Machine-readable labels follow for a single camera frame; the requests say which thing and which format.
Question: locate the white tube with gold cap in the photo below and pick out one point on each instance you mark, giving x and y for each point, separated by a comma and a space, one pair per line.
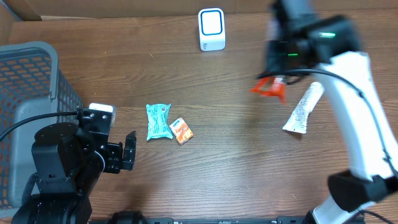
297, 123

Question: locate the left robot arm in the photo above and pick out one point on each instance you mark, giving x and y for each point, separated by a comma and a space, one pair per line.
69, 159

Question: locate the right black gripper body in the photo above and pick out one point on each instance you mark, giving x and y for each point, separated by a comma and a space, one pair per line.
286, 58

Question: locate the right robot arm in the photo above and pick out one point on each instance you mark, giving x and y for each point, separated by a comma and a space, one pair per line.
330, 51

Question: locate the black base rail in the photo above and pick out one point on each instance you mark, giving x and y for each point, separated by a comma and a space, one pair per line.
134, 217

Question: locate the teal snack packet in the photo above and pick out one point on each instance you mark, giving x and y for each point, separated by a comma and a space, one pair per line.
157, 116

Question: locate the grey plastic mesh basket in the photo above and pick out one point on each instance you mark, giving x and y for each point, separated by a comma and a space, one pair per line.
31, 84

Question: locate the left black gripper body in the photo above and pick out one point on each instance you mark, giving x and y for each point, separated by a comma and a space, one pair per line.
115, 156

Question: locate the spaghetti pasta packet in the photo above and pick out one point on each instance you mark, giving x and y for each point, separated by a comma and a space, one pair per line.
271, 87

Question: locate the orange snack packet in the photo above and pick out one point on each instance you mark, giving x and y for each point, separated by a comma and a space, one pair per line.
181, 131

